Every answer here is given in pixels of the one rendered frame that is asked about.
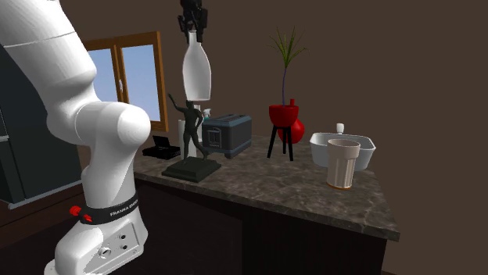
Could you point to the teal spray bottle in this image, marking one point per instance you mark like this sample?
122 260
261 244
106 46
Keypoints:
206 113

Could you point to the beige ribbed cup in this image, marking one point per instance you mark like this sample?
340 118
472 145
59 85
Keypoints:
342 163

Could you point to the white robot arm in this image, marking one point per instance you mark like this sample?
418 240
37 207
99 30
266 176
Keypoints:
80 114

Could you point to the dark counter cabinet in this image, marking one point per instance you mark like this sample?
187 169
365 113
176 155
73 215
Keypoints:
297 247

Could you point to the white oval basin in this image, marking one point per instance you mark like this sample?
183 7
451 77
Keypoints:
366 152

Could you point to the dark grey fridge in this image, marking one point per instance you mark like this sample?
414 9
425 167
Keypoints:
30 152

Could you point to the red plant pot on stand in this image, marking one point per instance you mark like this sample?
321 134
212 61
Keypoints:
283 114

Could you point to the wooden frame window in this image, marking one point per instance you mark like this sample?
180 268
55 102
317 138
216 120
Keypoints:
141 76

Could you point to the red round vase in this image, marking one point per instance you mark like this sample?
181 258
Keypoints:
298 131

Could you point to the dark grey toaster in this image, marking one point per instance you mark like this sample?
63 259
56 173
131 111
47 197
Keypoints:
228 133

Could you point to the dark figure statue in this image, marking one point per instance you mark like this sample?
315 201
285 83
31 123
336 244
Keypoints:
189 129

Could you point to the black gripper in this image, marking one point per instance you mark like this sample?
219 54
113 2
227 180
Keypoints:
192 8

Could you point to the small white bottle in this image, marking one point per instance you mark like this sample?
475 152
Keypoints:
340 128

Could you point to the flat black box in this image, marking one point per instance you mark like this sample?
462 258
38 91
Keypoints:
162 150

